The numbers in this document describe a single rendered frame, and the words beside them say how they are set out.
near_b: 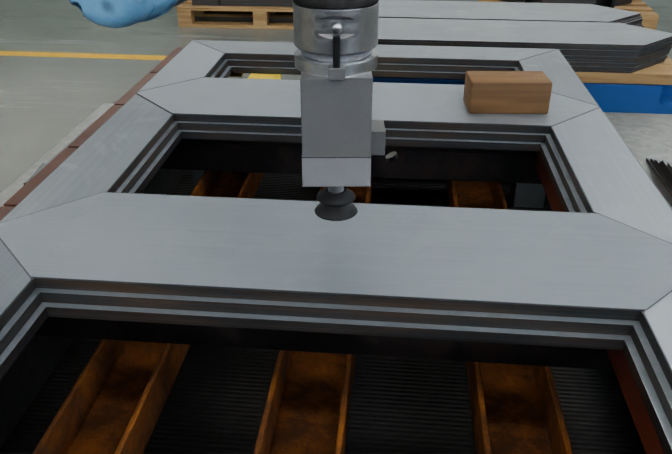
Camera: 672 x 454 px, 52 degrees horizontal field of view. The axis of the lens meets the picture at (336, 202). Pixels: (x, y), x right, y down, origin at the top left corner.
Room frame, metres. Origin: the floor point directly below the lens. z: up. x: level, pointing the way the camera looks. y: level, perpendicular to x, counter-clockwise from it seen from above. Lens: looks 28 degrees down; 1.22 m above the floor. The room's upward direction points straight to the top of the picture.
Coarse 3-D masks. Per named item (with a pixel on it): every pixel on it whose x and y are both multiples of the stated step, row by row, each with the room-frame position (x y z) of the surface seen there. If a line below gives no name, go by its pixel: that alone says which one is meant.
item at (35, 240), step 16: (48, 208) 0.69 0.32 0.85; (64, 208) 0.69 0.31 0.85; (80, 208) 0.69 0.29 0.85; (32, 224) 0.65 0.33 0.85; (48, 224) 0.65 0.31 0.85; (64, 224) 0.65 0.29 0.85; (16, 240) 0.62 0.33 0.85; (32, 240) 0.62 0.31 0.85; (48, 240) 0.62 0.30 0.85; (16, 256) 0.59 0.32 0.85; (32, 256) 0.59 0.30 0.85; (48, 256) 0.59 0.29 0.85; (32, 272) 0.56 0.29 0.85
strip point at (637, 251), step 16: (608, 224) 0.65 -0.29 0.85; (624, 240) 0.62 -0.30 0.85; (640, 240) 0.62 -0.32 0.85; (656, 240) 0.62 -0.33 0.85; (624, 256) 0.59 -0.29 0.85; (640, 256) 0.59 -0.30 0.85; (656, 256) 0.59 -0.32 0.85; (640, 272) 0.56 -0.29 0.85; (656, 272) 0.56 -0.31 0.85; (640, 288) 0.53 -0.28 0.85; (656, 288) 0.53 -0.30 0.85
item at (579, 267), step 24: (528, 216) 0.67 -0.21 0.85; (552, 216) 0.67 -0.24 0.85; (576, 216) 0.67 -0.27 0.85; (552, 240) 0.62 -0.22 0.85; (576, 240) 0.62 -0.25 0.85; (600, 240) 0.62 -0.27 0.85; (552, 264) 0.57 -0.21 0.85; (576, 264) 0.57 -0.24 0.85; (600, 264) 0.57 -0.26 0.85; (552, 288) 0.53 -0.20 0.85; (576, 288) 0.53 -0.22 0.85; (600, 288) 0.53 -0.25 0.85; (624, 288) 0.53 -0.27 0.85
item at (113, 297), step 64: (256, 64) 1.32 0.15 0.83; (384, 64) 1.29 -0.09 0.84; (448, 64) 1.29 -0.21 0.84; (512, 64) 1.28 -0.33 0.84; (128, 128) 0.94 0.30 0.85; (192, 128) 0.99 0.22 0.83; (256, 128) 0.98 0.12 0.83; (448, 128) 0.96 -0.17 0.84; (512, 128) 0.95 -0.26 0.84; (64, 192) 0.73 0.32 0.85; (128, 192) 0.78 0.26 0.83; (576, 192) 0.75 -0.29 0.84; (0, 320) 0.49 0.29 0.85; (128, 320) 0.53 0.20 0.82; (192, 320) 0.52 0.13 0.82; (256, 320) 0.52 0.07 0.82; (320, 320) 0.52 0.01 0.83; (384, 320) 0.51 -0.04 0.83; (448, 320) 0.51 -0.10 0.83; (512, 320) 0.50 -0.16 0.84; (576, 320) 0.50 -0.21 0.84; (640, 320) 0.50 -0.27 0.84; (640, 384) 0.44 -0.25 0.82
